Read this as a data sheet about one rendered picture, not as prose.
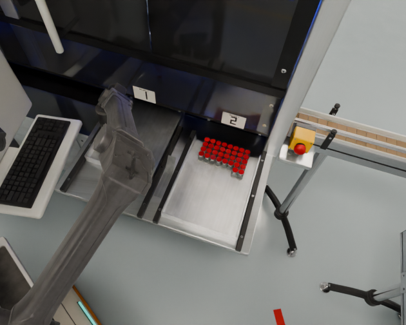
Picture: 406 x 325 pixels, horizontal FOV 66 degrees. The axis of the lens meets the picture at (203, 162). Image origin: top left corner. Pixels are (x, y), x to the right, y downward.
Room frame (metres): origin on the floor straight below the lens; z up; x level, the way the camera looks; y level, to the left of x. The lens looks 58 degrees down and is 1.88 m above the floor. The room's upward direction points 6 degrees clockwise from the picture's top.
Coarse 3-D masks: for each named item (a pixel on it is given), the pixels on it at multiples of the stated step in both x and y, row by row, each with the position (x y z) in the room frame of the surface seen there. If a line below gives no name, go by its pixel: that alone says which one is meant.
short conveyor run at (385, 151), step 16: (304, 112) 0.86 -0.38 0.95; (320, 112) 0.86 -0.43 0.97; (336, 112) 0.87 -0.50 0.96; (320, 128) 0.79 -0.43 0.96; (336, 128) 0.82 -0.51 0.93; (352, 128) 0.83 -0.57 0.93; (368, 128) 0.81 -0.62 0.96; (320, 144) 0.76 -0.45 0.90; (336, 144) 0.75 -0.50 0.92; (352, 144) 0.75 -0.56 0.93; (368, 144) 0.76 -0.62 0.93; (384, 144) 0.74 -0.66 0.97; (400, 144) 0.77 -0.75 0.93; (352, 160) 0.73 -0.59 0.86; (368, 160) 0.72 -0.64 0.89; (384, 160) 0.70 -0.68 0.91; (400, 160) 0.70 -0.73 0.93; (400, 176) 0.68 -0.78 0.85
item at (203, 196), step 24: (192, 144) 0.68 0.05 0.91; (192, 168) 0.59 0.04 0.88; (216, 168) 0.61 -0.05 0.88; (192, 192) 0.50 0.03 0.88; (216, 192) 0.51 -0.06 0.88; (240, 192) 0.52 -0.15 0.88; (168, 216) 0.39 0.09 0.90; (192, 216) 0.41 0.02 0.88; (216, 216) 0.42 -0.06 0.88; (240, 216) 0.43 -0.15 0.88
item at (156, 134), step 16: (144, 112) 0.83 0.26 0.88; (160, 112) 0.84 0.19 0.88; (176, 112) 0.85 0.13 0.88; (144, 128) 0.75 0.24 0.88; (160, 128) 0.76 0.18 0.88; (176, 128) 0.75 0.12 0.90; (144, 144) 0.68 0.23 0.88; (160, 144) 0.68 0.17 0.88; (96, 160) 0.57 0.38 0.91; (160, 160) 0.60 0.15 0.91
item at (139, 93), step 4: (136, 88) 0.81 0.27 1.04; (140, 88) 0.80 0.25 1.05; (136, 92) 0.81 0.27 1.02; (140, 92) 0.81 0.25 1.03; (144, 92) 0.80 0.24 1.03; (148, 92) 0.80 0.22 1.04; (152, 92) 0.79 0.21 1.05; (136, 96) 0.81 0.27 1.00; (140, 96) 0.81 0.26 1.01; (144, 96) 0.80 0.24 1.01; (148, 96) 0.80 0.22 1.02; (152, 96) 0.79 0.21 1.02; (144, 100) 0.80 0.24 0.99; (148, 100) 0.80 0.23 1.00; (152, 100) 0.80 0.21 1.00
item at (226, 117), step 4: (224, 112) 0.73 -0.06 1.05; (224, 116) 0.73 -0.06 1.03; (228, 116) 0.73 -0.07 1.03; (232, 116) 0.73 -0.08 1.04; (236, 116) 0.73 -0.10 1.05; (224, 120) 0.73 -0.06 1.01; (228, 120) 0.73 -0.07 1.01; (240, 120) 0.72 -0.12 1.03; (244, 120) 0.72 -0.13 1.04; (228, 124) 0.73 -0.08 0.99; (232, 124) 0.73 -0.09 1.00; (236, 124) 0.72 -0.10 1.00; (240, 124) 0.72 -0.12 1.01; (244, 124) 0.72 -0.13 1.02
